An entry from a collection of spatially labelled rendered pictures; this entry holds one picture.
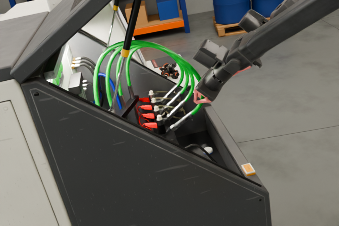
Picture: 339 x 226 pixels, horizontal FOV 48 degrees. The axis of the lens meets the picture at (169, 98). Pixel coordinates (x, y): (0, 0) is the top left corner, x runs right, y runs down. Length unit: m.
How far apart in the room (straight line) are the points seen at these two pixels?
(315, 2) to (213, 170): 0.52
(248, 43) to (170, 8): 5.71
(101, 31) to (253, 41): 0.80
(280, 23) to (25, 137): 0.67
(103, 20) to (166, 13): 5.10
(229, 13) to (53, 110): 5.25
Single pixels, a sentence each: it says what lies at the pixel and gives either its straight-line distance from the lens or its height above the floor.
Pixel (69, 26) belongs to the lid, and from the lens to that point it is 0.89.
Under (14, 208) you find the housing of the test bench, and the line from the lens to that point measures 1.14.
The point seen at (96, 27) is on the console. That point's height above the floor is 1.39.
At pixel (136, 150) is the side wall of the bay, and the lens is 1.03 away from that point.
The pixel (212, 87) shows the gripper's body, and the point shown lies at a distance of 1.14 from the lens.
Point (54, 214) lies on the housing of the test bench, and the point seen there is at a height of 1.07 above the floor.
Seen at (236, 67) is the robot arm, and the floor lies 1.35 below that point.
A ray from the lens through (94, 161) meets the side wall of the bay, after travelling 1.04.
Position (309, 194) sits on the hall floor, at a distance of 2.70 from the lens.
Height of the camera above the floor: 1.73
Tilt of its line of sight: 24 degrees down
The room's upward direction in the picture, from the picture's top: 11 degrees counter-clockwise
